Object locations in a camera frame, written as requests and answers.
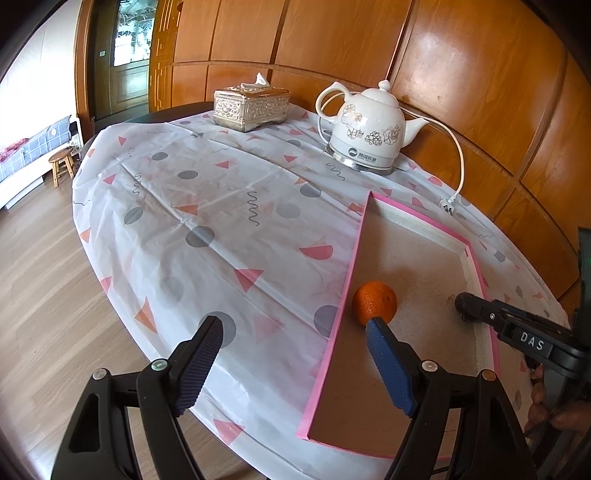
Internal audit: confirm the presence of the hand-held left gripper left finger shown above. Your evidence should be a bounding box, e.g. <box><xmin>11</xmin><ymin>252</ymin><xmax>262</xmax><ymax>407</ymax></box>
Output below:
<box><xmin>48</xmin><ymin>315</ymin><xmax>225</xmax><ymax>480</ymax></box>

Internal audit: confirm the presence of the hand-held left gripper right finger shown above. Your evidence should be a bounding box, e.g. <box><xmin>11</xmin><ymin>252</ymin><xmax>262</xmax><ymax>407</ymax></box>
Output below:
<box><xmin>365</xmin><ymin>318</ymin><xmax>539</xmax><ymax>480</ymax></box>

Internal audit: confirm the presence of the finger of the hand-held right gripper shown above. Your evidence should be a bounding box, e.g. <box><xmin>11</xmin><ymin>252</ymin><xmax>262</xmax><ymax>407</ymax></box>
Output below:
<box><xmin>454</xmin><ymin>292</ymin><xmax>573</xmax><ymax>364</ymax></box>

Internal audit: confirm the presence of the orange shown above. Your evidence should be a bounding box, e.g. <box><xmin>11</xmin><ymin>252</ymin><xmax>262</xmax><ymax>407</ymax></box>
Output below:
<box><xmin>352</xmin><ymin>281</ymin><xmax>399</xmax><ymax>326</ymax></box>

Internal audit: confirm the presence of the pink-edged shallow tray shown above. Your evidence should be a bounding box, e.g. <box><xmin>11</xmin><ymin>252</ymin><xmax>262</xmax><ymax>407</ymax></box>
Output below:
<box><xmin>294</xmin><ymin>191</ymin><xmax>502</xmax><ymax>462</ymax></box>

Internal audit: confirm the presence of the person's right hand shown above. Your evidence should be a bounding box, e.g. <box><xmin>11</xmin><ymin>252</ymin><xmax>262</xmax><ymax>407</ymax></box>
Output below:
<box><xmin>525</xmin><ymin>364</ymin><xmax>591</xmax><ymax>435</ymax></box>

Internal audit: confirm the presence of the white patterned tablecloth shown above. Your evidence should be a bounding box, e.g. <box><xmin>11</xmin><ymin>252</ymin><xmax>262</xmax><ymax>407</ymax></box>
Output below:
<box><xmin>71</xmin><ymin>108</ymin><xmax>573</xmax><ymax>480</ymax></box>

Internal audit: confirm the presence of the silver kettle base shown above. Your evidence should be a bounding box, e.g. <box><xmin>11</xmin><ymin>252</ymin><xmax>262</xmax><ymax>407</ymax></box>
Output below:
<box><xmin>325</xmin><ymin>141</ymin><xmax>408</xmax><ymax>176</ymax></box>

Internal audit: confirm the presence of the white floral ceramic kettle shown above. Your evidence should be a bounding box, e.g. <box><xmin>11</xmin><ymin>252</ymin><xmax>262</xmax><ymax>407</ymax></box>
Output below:
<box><xmin>315</xmin><ymin>79</ymin><xmax>430</xmax><ymax>168</ymax></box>

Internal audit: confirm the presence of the small wooden stool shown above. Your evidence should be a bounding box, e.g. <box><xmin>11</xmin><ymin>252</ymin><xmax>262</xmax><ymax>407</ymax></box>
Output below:
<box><xmin>48</xmin><ymin>148</ymin><xmax>77</xmax><ymax>188</ymax></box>

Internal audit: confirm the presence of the silver embossed tissue box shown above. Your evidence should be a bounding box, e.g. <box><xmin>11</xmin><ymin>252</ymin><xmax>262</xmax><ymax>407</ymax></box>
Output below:
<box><xmin>213</xmin><ymin>85</ymin><xmax>291</xmax><ymax>134</ymax></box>

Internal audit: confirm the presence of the sofa with checked cushions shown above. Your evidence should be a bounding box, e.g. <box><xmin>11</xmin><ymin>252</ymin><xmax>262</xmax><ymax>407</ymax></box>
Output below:
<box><xmin>0</xmin><ymin>115</ymin><xmax>82</xmax><ymax>211</ymax></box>

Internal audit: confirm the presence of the wooden door with glass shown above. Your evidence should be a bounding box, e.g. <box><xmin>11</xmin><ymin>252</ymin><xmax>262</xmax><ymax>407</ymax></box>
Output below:
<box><xmin>88</xmin><ymin>0</ymin><xmax>160</xmax><ymax>123</ymax></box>

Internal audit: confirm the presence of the white power cord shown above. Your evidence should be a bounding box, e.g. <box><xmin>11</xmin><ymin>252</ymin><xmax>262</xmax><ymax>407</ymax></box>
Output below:
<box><xmin>406</xmin><ymin>114</ymin><xmax>465</xmax><ymax>200</ymax></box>

